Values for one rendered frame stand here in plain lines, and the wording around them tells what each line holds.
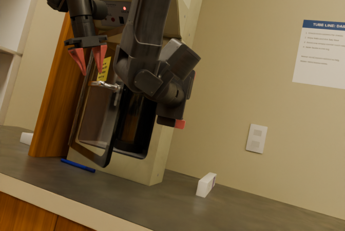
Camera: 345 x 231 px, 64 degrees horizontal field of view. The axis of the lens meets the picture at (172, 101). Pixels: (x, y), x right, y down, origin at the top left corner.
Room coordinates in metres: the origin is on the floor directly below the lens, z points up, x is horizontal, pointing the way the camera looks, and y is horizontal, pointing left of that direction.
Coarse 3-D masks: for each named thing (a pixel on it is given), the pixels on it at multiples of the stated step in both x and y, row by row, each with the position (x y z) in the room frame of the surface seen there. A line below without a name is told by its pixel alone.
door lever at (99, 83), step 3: (90, 81) 0.77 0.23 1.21; (93, 81) 0.75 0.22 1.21; (96, 81) 0.73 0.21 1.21; (99, 81) 0.71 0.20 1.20; (102, 81) 0.72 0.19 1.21; (90, 84) 0.76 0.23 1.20; (93, 84) 0.74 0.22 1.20; (96, 84) 0.73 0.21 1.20; (99, 84) 0.71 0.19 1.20; (102, 84) 0.72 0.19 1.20; (105, 84) 0.72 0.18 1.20; (108, 84) 0.73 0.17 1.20; (114, 84) 0.75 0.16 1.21; (117, 84) 0.74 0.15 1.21; (105, 87) 0.73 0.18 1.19; (108, 87) 0.73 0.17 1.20; (111, 87) 0.73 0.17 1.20; (114, 87) 0.74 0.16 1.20; (117, 87) 0.74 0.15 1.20; (114, 90) 0.74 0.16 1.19
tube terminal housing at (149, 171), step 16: (192, 0) 0.87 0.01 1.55; (192, 16) 0.90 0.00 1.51; (192, 32) 0.93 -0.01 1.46; (160, 128) 0.86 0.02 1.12; (160, 144) 0.88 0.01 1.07; (80, 160) 0.95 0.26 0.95; (112, 160) 0.91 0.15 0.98; (128, 160) 0.89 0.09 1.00; (144, 160) 0.87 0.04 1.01; (160, 160) 0.90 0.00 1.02; (128, 176) 0.89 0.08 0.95; (144, 176) 0.87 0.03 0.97; (160, 176) 0.94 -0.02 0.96
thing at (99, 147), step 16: (112, 32) 0.84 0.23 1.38; (112, 48) 0.82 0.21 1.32; (96, 64) 0.90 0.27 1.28; (112, 64) 0.80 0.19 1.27; (96, 80) 0.87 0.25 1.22; (112, 80) 0.77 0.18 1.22; (96, 96) 0.85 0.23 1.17; (112, 96) 0.75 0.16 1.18; (80, 112) 0.93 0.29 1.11; (96, 112) 0.82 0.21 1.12; (112, 112) 0.73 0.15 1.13; (80, 128) 0.90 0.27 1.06; (96, 128) 0.80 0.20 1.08; (112, 128) 0.71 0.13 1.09; (80, 144) 0.87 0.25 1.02; (96, 144) 0.78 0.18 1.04; (96, 160) 0.76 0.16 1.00
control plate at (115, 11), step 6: (102, 0) 0.86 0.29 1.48; (108, 6) 0.87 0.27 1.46; (114, 6) 0.86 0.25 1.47; (120, 6) 0.85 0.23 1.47; (126, 6) 0.84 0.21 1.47; (108, 12) 0.88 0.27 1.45; (114, 12) 0.88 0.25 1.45; (120, 12) 0.87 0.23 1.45; (126, 12) 0.86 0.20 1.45; (108, 18) 0.90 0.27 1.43; (114, 18) 0.89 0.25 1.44; (126, 18) 0.87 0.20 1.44; (102, 24) 0.93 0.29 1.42; (108, 24) 0.92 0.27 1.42; (114, 24) 0.91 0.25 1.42; (120, 24) 0.90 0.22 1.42
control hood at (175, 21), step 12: (108, 0) 0.86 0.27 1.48; (120, 0) 0.84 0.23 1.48; (180, 0) 0.78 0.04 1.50; (168, 12) 0.80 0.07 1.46; (180, 12) 0.80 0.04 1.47; (96, 24) 0.94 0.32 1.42; (168, 24) 0.83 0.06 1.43; (180, 24) 0.82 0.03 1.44; (168, 36) 0.87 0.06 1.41; (180, 36) 0.85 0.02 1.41
